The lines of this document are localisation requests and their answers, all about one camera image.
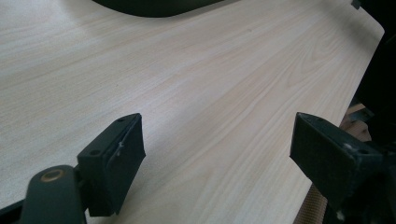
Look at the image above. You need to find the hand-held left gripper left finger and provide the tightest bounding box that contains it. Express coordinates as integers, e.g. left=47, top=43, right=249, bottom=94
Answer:
left=77, top=112, right=147, bottom=217

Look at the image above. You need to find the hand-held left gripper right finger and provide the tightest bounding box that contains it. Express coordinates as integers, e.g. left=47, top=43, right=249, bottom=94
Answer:
left=289, top=111, right=385, bottom=213

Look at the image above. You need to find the black key rack with tray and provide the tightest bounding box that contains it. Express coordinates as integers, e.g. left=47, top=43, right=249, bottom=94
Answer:
left=91, top=0, right=226, bottom=19

